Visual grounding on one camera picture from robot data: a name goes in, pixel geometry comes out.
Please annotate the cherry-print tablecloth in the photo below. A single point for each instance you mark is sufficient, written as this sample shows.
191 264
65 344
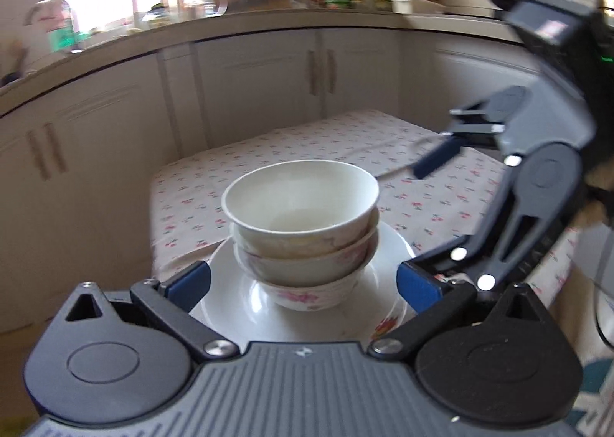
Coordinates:
288 139

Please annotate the white plastic tray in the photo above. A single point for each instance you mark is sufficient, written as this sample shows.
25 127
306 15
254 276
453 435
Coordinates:
415 4

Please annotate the white patterned cloth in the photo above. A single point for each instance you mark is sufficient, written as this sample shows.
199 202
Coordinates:
597 394

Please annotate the white fruit-print plate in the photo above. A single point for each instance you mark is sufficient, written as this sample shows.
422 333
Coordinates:
230 302

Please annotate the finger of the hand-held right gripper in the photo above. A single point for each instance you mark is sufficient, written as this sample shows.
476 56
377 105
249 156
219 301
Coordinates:
436 159
472 269

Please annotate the white pink-flower bowl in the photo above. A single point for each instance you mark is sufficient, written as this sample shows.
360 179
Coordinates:
297 197
312 298
307 271

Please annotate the pink dish cloth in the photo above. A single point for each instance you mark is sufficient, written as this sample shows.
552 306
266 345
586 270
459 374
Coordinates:
43 15

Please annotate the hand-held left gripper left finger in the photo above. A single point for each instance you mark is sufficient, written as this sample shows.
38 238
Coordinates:
192 281

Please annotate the glass pitcher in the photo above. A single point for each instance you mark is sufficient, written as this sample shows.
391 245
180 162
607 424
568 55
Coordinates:
204 3

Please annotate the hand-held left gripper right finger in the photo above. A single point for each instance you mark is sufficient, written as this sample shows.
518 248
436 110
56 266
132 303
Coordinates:
417 288

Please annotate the green dish soap bottle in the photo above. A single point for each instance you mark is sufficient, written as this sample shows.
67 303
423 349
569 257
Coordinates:
63 31

